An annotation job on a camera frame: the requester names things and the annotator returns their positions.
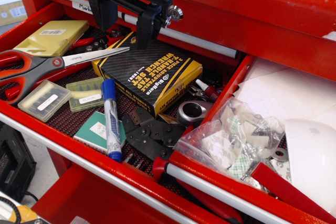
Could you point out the open red drawer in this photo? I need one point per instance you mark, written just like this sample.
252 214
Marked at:
98 189
241 196

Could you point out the black crimping tool red handles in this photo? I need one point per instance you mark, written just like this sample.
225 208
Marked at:
155 140

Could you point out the black electronic device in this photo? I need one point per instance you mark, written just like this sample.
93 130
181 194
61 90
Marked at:
17 163

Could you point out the silver drawer lock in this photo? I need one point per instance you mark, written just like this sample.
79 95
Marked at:
175 13

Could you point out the green clear bit case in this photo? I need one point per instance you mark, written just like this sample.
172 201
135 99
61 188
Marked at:
85 94

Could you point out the white apple mouse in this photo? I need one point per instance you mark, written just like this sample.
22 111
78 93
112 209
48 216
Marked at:
311 150

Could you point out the left open red drawer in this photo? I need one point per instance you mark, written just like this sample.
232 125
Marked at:
98 189

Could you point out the cardboard box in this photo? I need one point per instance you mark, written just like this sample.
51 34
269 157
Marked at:
12 11

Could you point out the green white small box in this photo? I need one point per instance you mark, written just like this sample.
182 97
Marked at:
93 132

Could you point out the black yellow tap wrench box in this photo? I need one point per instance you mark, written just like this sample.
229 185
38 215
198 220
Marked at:
153 78

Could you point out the yellow sponge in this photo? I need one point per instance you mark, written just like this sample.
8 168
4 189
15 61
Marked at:
26 214

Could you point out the red grey handled scissors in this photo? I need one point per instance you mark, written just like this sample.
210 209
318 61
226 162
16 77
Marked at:
35 68

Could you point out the white markers label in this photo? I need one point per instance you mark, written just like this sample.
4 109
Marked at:
82 7

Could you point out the yellow flat plastic case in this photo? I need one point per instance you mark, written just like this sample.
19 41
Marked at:
54 38

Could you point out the clear drill bit case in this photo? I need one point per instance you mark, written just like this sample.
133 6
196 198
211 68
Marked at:
43 102

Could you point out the steel washer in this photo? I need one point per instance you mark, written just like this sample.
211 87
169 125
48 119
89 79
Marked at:
280 154

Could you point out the blue white marker pen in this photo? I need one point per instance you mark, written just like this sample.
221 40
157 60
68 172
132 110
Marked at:
112 123

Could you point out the silver grey tape measure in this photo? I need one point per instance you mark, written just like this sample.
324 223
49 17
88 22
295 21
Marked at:
192 113

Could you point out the right open red drawer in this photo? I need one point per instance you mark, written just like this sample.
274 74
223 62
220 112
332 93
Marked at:
241 196

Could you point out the red threadlocker bottle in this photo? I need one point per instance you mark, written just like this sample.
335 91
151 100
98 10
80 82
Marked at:
210 91

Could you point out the clear bag of adhesive mounts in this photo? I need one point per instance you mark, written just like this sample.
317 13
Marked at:
234 142

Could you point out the red handled crimping pliers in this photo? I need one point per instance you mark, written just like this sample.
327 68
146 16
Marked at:
14 62

